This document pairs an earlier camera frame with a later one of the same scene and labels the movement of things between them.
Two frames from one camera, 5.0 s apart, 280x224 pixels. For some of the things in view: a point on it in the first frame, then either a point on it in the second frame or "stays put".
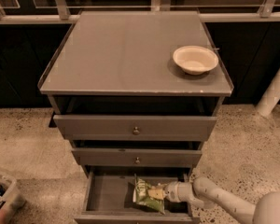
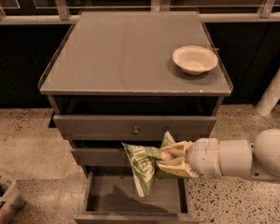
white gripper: x=171 y=191 → x=203 y=158
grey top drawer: x=134 y=128 stays put
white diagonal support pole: x=275 y=91 stays put
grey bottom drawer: x=109 y=196 stays put
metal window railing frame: x=60 y=12 stays put
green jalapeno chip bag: x=142 y=196 → x=143 y=161
